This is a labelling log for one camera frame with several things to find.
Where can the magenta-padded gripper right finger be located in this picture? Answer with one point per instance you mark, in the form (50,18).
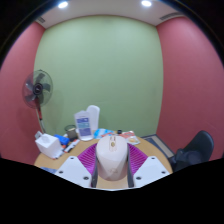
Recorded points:
(136,159)

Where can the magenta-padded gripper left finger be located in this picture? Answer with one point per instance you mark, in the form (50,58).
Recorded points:
(86,160)

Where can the beige computer mouse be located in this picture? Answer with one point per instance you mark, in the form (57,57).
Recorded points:
(111,156)

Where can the black whiteboard marker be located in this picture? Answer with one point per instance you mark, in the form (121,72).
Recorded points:
(72,145)

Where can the light blue packet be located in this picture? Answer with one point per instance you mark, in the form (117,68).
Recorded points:
(100,133)

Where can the dark mesh pen cup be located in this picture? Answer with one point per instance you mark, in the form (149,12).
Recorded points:
(71,133)

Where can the blue whiteboard eraser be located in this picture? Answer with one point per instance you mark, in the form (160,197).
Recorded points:
(62,139)

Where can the clear sign stand blue card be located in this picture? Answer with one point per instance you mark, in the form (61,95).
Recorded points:
(83,125)

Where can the white tissue box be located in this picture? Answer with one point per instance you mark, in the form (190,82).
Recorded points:
(49,145)

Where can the black office chair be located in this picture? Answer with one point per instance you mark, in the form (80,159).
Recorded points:
(196,150)

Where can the black standing fan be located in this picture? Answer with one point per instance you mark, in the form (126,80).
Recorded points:
(37,89)

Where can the ceiling air vent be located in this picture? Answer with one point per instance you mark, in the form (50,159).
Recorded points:
(170,16)
(40,20)

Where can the round ceiling light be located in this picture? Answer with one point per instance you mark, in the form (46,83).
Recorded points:
(146,3)
(62,4)

